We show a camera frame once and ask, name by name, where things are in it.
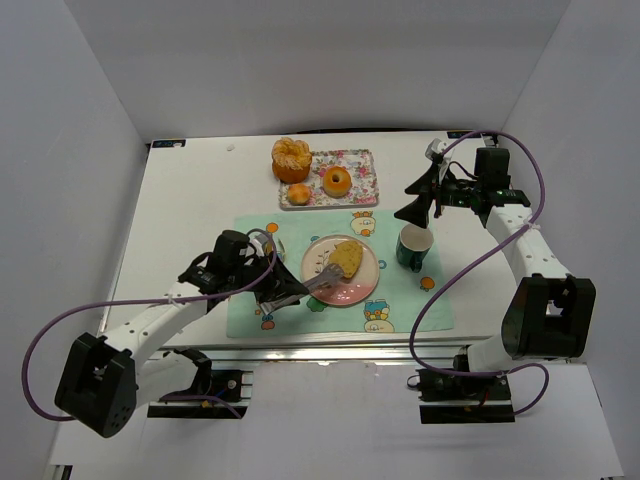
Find silver metal tongs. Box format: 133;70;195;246
258;264;344;315

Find brown bread slice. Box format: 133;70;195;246
329;240;363;280

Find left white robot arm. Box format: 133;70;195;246
54;230;309;438

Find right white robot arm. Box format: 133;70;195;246
394;140;596;377

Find dark green mug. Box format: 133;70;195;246
396;224;434;273

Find floral rectangular tray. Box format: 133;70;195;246
278;149;379;210

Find pink white ceramic plate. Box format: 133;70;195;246
300;234;380;307

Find small round bun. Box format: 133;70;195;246
287;183;311;206

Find orange bundt cake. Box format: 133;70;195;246
271;137;312;184

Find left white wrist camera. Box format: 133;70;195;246
250;233;272;257

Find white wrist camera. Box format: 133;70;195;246
250;233;272;257
425;138;453;175

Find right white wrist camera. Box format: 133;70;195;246
425;138;453;175

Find glazed ring donut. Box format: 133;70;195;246
323;166;352;198

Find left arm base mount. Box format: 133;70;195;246
147;369;254;420

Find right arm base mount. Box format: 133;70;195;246
414;369;515;425

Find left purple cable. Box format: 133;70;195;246
21;228;279;421

